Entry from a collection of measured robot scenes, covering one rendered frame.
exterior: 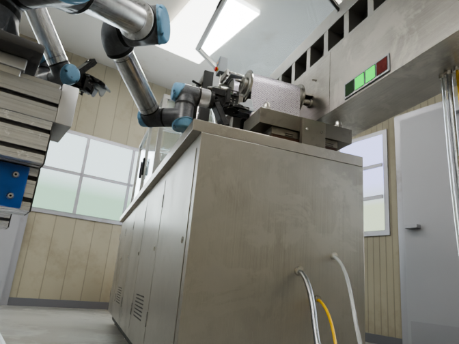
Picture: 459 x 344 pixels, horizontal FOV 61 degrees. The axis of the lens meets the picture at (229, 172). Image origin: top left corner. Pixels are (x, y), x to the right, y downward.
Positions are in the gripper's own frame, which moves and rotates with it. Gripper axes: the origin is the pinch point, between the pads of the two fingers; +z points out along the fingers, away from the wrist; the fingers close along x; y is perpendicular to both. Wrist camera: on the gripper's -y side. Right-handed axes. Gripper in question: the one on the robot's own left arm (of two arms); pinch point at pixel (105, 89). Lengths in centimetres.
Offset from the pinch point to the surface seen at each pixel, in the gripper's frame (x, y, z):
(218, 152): 81, 33, -12
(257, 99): 70, -3, 22
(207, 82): 33.0, -18.2, 32.3
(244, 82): 64, -10, 20
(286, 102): 79, -6, 33
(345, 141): 107, 12, 33
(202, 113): 35.0, -1.0, 31.8
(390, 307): 93, 78, 286
